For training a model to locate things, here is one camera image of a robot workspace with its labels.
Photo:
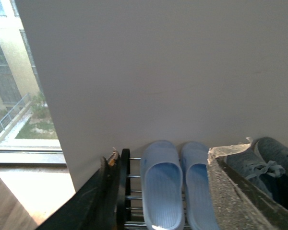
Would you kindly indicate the light blue slide slipper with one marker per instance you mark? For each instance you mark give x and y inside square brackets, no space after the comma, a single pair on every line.
[161,183]
[200,212]

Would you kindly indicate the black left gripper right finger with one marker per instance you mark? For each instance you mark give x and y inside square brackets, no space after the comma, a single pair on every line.
[237,203]

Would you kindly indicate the black metal shoe rack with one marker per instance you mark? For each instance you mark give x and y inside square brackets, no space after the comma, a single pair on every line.
[129,208]

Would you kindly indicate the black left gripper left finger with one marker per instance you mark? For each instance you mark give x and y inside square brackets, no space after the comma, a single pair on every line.
[93,206]

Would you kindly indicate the grey knit sneaker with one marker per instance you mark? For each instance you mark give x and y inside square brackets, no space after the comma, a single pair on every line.
[270,149]
[261,174]

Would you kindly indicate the grey window frame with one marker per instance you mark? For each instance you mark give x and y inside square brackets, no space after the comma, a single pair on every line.
[41,157]

